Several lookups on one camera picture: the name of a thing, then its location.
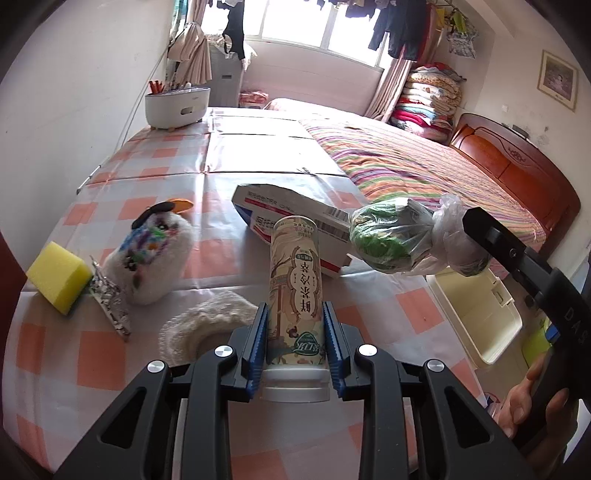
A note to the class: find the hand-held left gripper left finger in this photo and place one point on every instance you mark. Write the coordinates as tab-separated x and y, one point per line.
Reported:
256	355

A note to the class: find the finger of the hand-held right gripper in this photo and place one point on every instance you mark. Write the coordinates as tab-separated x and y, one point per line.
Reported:
503	249

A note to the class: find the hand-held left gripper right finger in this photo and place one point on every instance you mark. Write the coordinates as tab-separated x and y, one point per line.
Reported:
334	355

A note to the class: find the white knit cloth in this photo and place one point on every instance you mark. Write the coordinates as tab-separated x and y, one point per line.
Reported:
198	327

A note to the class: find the cream plastic trash bin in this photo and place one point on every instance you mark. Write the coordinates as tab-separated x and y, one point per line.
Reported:
471	314

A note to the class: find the beige drink cup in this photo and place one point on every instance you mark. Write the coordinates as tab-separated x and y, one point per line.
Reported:
295	286

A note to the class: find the plastic bag of green scraps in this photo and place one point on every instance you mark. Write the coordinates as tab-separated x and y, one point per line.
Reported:
392	230

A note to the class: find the yellow sponge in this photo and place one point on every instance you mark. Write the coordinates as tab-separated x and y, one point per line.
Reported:
55	272

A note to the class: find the person's right hand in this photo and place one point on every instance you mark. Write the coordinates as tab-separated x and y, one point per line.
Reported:
515	408

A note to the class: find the yellow green plastic container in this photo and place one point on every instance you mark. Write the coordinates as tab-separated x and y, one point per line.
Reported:
538	346

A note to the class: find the wooden headboard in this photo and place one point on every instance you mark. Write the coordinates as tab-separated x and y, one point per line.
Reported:
521	166

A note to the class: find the bed with striped sheet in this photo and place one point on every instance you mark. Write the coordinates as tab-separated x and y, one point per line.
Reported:
415	161

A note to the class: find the white plush toy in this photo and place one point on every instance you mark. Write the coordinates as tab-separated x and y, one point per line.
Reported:
152	267

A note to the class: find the crumpled silver foil wrapper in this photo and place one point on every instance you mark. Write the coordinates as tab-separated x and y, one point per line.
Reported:
111	300

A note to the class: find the crumpled cardboard box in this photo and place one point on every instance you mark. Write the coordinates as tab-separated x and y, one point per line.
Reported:
277	198

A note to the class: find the stack of folded quilts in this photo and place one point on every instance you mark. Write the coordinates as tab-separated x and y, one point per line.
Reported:
429	101

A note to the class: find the framed picture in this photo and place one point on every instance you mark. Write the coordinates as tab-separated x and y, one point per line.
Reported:
557	81

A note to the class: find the striped pink curtain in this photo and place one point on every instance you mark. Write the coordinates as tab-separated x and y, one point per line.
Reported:
392	87

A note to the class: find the row of hanging clothes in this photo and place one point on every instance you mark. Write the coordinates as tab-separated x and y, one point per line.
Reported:
401	27

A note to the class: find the white utensil holder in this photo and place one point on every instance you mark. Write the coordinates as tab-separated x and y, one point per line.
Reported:
178	110

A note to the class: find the pink patterned package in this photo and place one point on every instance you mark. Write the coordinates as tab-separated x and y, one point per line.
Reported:
253	98

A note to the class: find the dark red wooden door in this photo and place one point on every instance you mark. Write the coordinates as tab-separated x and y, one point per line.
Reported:
7	286

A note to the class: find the thin white pole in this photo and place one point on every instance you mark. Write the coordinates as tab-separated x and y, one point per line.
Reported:
123	119

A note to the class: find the grey air cooler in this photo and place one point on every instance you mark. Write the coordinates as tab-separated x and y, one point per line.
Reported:
226	78

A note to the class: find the bundle of chopsticks and cutlery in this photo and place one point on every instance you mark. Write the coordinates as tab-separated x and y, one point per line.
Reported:
168	86

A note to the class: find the window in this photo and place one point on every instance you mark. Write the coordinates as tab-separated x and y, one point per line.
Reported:
300	27

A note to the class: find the tied beige curtain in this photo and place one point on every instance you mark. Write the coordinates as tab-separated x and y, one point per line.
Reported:
191	50

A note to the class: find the black hanging garment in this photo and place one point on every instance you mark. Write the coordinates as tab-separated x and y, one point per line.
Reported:
234	32

